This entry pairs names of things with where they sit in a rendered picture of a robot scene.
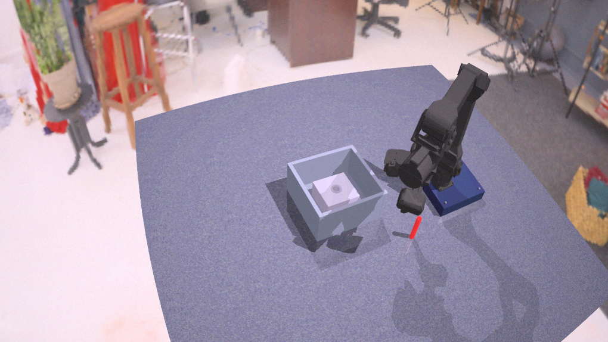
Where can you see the red peg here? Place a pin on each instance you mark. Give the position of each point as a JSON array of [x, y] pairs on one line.
[[415, 227]]

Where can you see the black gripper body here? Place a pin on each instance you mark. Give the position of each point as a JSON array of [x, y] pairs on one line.
[[412, 201]]

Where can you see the white square plate with hole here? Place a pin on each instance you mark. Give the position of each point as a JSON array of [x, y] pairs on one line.
[[333, 192]]

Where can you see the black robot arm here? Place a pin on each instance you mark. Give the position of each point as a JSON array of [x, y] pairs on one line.
[[445, 123]]

